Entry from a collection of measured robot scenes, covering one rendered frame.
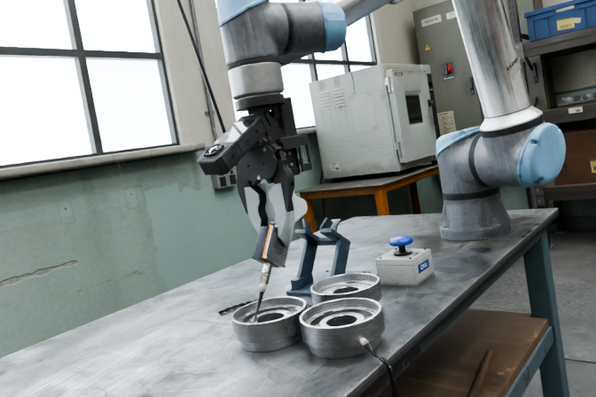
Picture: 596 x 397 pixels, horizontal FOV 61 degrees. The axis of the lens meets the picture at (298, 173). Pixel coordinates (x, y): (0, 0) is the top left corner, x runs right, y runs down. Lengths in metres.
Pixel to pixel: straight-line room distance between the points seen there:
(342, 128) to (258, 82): 2.43
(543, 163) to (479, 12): 0.30
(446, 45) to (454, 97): 0.45
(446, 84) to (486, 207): 3.55
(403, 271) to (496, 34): 0.46
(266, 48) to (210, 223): 2.04
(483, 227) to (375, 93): 1.95
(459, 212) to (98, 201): 1.63
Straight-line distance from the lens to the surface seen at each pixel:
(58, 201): 2.26
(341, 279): 0.84
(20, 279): 2.21
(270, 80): 0.71
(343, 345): 0.63
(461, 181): 1.13
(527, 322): 1.38
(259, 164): 0.71
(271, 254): 0.71
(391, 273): 0.88
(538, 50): 4.06
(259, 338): 0.69
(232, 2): 0.73
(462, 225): 1.13
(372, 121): 3.01
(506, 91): 1.03
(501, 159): 1.04
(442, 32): 4.68
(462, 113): 4.60
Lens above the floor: 1.06
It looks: 3 degrees down
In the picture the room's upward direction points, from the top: 10 degrees counter-clockwise
